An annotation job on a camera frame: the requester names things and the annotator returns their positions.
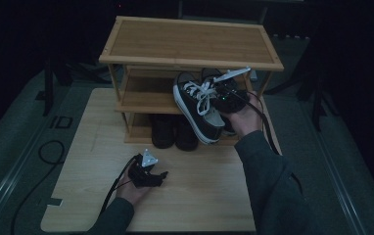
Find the black white canvas sneaker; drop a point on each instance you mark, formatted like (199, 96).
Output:
(191, 111)
(230, 125)

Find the person's left hand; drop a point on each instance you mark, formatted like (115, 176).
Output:
(131, 192)

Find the person's right hand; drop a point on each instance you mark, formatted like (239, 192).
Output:
(245, 120)

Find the wooden shoe rack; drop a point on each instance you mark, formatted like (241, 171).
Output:
(191, 42)

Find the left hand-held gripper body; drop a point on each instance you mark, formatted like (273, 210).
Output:
(144, 173)

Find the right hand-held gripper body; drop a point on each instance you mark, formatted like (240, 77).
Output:
(232, 96)

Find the dark metal stand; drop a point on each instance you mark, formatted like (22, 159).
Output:
(48, 88)

